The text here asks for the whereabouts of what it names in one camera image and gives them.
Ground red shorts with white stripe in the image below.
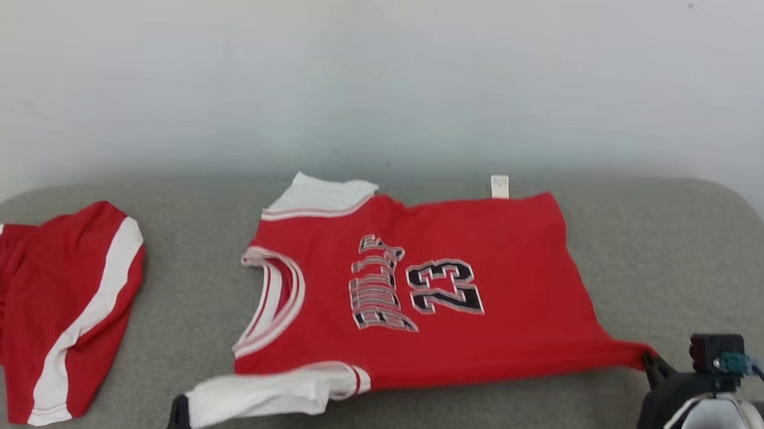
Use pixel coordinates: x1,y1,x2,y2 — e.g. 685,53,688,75
0,195,150,429

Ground teal right camera cable plug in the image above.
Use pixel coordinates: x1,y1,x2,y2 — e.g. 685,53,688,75
716,352,760,379

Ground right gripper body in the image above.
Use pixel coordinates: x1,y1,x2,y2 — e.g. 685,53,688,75
635,369,739,429

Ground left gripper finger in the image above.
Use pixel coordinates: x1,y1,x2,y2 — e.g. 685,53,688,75
162,393,197,429

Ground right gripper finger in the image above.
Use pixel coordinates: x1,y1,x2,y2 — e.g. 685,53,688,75
639,351,677,390

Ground red basketball jersey number 23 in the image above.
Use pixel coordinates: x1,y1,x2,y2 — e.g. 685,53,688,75
182,159,667,429

